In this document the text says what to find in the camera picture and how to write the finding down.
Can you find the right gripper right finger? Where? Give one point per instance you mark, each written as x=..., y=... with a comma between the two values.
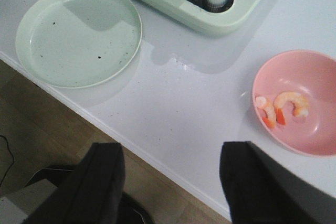
x=259, y=190

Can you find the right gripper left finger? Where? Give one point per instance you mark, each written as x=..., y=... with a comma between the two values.
x=103, y=155

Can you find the shrimp nearer bowl rim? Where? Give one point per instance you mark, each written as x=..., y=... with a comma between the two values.
x=264, y=104

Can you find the shrimp nearer bowl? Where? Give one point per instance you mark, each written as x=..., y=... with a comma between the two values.
x=300, y=105

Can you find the pink bowl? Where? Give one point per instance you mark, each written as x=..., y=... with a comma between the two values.
x=311, y=74

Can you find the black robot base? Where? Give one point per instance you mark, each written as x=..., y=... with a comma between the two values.
x=89, y=195

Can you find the light green round plate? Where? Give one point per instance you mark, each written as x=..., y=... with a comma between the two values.
x=78, y=43

